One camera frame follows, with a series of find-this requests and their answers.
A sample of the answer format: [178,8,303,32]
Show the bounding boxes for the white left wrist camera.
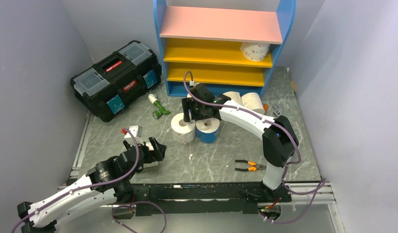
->
[121,125,143,145]

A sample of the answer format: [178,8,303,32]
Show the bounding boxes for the white dotted roll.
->
[171,113,196,145]

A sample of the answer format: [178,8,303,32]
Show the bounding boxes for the green pipe valve fitting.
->
[148,94,171,119]

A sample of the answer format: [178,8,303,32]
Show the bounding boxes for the plain white roll, left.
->
[223,91,243,105]

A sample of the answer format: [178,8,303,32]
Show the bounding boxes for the plain white roll, right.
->
[241,92,265,115]

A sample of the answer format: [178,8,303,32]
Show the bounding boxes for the black toolbox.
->
[70,40,162,122]

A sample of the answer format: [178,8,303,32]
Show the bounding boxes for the orange handled pliers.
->
[235,159,266,172]

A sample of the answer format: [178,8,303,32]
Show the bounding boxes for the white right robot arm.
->
[182,83,300,201]

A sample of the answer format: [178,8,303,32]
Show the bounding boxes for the blue shelf unit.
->
[153,0,296,97]

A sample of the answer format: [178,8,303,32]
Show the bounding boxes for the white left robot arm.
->
[17,137,167,233]

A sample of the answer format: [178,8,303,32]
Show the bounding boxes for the red handled adjustable wrench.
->
[273,104,282,117]

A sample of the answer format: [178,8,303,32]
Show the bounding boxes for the blue cartoon wrapped roll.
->
[196,118,220,143]

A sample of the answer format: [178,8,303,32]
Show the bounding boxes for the plain white roll,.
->
[241,92,265,115]
[223,91,243,105]

